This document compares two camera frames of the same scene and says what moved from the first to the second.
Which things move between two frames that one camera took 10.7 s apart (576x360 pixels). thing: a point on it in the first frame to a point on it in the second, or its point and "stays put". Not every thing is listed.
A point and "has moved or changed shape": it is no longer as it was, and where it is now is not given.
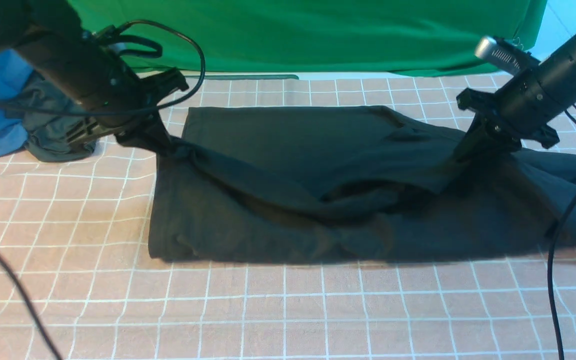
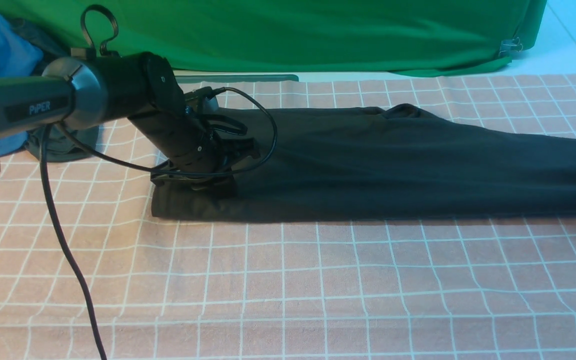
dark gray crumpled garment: [48, 117] stays put
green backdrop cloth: [394, 37] stays put
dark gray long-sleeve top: [357, 184] has moved or changed shape
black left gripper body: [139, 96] to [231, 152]
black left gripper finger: [156, 133] to [219, 188]
